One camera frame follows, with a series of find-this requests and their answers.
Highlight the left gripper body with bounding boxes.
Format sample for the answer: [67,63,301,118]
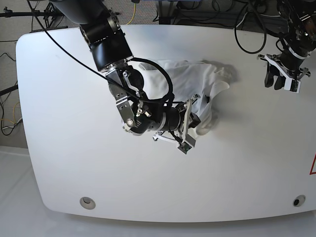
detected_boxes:
[257,54,311,80]

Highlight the black tripod stand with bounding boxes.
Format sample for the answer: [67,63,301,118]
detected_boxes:
[0,0,65,32]

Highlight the yellow cable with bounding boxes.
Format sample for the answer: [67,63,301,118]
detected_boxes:
[126,0,137,26]

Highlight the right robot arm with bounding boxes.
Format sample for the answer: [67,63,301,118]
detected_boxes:
[51,0,200,147]

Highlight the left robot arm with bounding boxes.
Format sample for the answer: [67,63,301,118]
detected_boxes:
[238,0,316,93]

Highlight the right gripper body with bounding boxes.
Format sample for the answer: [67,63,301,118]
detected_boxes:
[152,94,199,145]

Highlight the black equipment base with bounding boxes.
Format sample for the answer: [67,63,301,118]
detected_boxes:
[154,0,287,33]

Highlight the left table cable grommet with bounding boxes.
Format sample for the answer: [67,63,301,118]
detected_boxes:
[79,197,96,210]

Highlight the right table cable grommet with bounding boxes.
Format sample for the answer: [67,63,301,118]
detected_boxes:
[293,195,306,207]

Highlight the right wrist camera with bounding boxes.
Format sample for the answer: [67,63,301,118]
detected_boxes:
[178,134,196,154]

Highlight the table cable grommet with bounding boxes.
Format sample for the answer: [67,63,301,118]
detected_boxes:
[79,197,96,210]
[293,195,306,207]

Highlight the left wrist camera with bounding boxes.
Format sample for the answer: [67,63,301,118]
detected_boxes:
[284,79,301,93]

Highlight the black floor cables left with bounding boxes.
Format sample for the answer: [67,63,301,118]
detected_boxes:
[0,51,24,136]

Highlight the white printed T-shirt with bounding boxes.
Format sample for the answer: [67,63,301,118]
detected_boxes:
[154,60,237,138]

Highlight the white cable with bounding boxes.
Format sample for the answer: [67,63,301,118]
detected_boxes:
[233,12,249,30]

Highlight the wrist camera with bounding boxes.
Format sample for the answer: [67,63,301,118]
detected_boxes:
[178,134,196,154]
[284,79,301,93]

